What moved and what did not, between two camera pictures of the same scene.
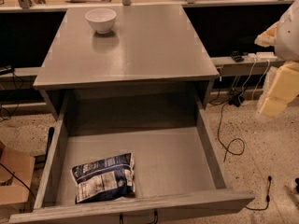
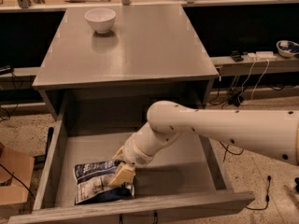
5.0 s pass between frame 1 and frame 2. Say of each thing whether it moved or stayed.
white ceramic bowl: stayed
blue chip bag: stayed
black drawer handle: stayed
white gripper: moved
